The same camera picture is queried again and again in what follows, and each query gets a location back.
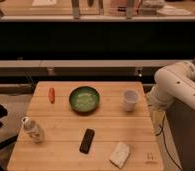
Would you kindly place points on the clear plastic water bottle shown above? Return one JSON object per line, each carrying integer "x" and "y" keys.
{"x": 33, "y": 129}

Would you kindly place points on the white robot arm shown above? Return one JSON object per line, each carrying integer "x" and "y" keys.
{"x": 173, "y": 81}

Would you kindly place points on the green bowl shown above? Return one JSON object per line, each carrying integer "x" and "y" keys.
{"x": 84, "y": 99}

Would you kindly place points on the white paper cup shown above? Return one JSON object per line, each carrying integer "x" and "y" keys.
{"x": 131, "y": 98}

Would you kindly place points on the orange carrot toy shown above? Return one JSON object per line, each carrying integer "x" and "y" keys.
{"x": 51, "y": 95}

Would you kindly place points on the black remote control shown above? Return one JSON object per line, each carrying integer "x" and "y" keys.
{"x": 87, "y": 141}

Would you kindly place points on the white crumpled cloth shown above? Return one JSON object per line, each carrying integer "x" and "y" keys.
{"x": 120, "y": 154}

